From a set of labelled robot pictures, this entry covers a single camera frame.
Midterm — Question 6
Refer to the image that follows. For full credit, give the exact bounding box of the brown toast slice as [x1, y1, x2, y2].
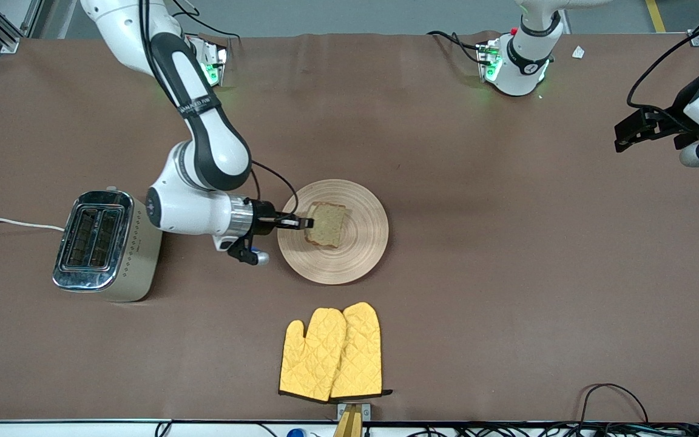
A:
[305, 202, 348, 249]

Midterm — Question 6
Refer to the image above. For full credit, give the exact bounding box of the round light wooden plate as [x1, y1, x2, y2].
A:
[277, 179, 390, 285]

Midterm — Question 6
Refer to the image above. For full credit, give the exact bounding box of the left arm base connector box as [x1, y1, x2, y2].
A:
[477, 39, 503, 83]

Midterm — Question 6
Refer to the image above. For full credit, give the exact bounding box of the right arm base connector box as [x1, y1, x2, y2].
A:
[189, 36, 229, 87]

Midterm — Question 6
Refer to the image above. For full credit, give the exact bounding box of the chrome and beige toaster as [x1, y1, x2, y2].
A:
[52, 187, 164, 303]

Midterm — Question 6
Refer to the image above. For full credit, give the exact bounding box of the yellow quilted oven mitt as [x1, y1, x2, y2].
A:
[279, 308, 348, 402]
[330, 302, 393, 399]

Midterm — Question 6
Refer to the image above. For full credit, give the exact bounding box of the wooden and metal clamp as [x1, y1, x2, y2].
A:
[336, 402, 371, 437]

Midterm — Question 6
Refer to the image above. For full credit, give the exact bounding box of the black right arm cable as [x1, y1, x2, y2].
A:
[250, 159, 299, 214]

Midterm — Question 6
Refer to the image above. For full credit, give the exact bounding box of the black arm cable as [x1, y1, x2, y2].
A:
[250, 159, 299, 214]
[627, 0, 699, 110]

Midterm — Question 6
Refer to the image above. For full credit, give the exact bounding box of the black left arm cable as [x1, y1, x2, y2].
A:
[627, 0, 699, 110]

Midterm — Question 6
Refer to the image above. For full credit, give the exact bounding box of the black right base cable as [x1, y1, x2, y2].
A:
[171, 0, 242, 42]

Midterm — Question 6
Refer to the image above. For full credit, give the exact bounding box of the black base cable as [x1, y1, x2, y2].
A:
[171, 0, 242, 42]
[427, 30, 484, 64]

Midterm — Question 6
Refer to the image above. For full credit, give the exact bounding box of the black left base cable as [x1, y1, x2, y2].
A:
[427, 30, 484, 64]

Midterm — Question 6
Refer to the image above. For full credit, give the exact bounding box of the white toaster power cord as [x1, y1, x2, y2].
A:
[0, 217, 66, 232]

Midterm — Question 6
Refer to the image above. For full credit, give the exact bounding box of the black looped cable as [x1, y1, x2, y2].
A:
[580, 384, 650, 425]

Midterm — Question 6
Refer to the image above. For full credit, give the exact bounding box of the black cable tangle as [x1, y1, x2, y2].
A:
[410, 422, 699, 437]

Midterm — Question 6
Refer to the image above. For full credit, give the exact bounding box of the aluminium frame profile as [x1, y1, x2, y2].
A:
[0, 0, 44, 54]

